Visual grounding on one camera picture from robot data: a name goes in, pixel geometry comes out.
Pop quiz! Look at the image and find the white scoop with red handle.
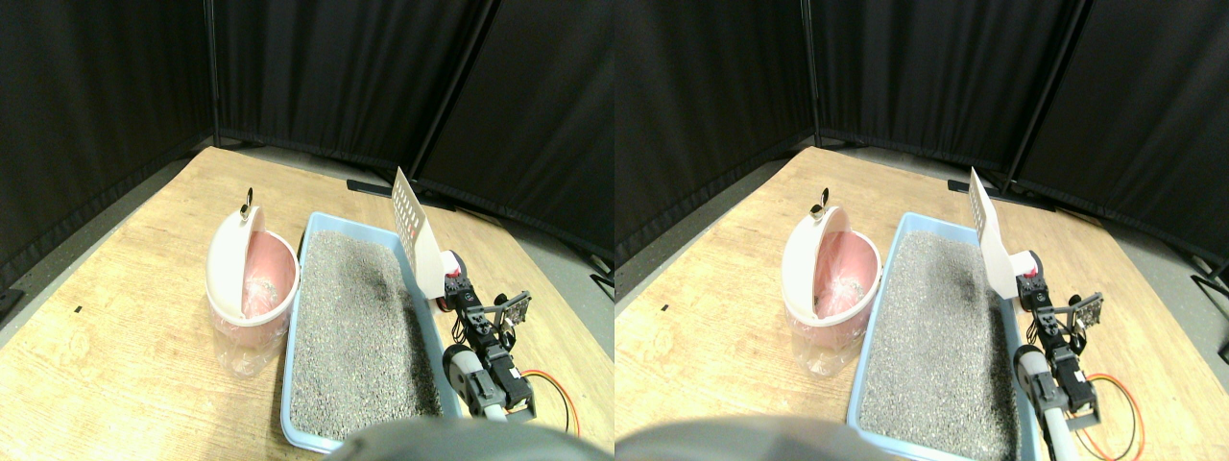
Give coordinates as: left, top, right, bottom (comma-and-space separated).
968, 166, 1046, 303
391, 166, 470, 314

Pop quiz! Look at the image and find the black curtain stand foot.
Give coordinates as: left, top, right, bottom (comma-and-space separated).
346, 178, 458, 212
1191, 252, 1229, 364
947, 178, 1057, 212
576, 248, 615, 291

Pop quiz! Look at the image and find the blue litter tray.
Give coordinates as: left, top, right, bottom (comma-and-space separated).
847, 211, 1043, 461
280, 211, 464, 454

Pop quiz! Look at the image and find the black curtain stand pole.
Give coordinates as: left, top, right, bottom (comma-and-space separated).
1001, 0, 1096, 188
407, 0, 502, 183
805, 0, 823, 145
203, 0, 225, 147

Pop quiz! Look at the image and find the white bin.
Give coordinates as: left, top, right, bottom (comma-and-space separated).
205, 187, 301, 377
781, 187, 882, 377

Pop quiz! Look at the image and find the black bracket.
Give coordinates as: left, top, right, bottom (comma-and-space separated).
472, 291, 533, 334
1051, 291, 1106, 334

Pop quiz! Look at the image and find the orange wire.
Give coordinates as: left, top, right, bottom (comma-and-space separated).
1075, 374, 1146, 461
523, 369, 581, 438

